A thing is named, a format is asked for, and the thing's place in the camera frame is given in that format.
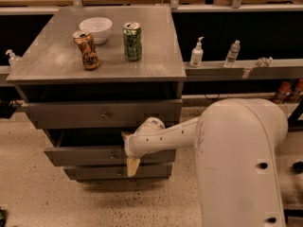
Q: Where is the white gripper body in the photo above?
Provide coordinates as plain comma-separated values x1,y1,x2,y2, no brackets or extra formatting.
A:
123,117,165,159

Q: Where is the grey drawer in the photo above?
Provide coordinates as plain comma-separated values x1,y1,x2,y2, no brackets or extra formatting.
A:
43,129,177,167
63,164,172,182
22,99,182,129

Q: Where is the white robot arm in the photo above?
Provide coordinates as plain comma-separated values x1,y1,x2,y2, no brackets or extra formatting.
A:
122,98,288,227

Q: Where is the grey top drawer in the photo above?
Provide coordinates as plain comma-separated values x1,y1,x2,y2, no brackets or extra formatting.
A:
22,99,182,129

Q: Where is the grey bottom drawer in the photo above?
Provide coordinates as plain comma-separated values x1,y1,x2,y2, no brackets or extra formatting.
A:
63,164,172,182

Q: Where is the grey drawer cabinet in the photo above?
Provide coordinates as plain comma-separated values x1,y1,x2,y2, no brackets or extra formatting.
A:
7,6,186,182

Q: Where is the white pump lotion bottle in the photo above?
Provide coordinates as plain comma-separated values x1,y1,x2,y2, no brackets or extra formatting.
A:
189,37,204,67

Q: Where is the crushed gold soda can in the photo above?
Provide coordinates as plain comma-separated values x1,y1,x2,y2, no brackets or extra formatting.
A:
73,30,99,70

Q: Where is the green soda can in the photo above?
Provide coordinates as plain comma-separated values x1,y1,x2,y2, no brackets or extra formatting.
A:
122,22,142,61

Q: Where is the white bowl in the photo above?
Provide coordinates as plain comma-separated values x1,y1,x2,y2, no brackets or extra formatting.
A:
80,17,113,44

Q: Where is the clear plastic water bottle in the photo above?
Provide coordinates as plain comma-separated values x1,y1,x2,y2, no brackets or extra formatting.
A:
223,40,241,68

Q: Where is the clear pump sanitizer bottle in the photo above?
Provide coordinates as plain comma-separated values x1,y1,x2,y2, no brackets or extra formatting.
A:
6,49,21,67

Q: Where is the crumpled plastic wrapper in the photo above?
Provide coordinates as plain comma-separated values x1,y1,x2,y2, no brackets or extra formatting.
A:
257,57,273,67

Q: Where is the orange spray bottle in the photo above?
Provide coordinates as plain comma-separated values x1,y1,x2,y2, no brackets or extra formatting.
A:
288,79,303,102
273,81,291,104

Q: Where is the black metal stand leg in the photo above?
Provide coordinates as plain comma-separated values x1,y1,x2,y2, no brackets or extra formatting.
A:
288,100,303,131

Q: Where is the black chair base wheel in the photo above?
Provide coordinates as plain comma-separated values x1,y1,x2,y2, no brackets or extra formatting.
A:
283,161,303,219

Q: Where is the grey metal rail shelf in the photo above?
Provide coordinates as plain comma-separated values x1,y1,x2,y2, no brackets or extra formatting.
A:
184,59,303,81

